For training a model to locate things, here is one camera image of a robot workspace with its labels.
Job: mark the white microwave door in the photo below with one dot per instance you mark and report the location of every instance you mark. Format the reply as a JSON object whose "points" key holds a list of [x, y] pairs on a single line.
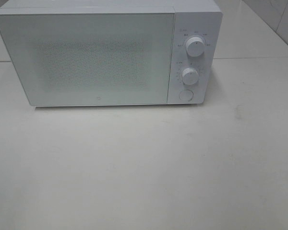
{"points": [[87, 59]]}

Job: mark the white microwave knob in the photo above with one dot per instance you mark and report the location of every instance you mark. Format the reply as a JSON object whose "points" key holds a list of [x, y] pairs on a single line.
{"points": [[195, 46], [189, 76]]}

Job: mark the white microwave oven body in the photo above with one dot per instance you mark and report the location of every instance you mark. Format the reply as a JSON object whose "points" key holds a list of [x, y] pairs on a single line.
{"points": [[191, 17]]}

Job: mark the round white door button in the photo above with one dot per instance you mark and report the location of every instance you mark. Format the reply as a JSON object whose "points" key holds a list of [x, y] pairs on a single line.
{"points": [[186, 95]]}

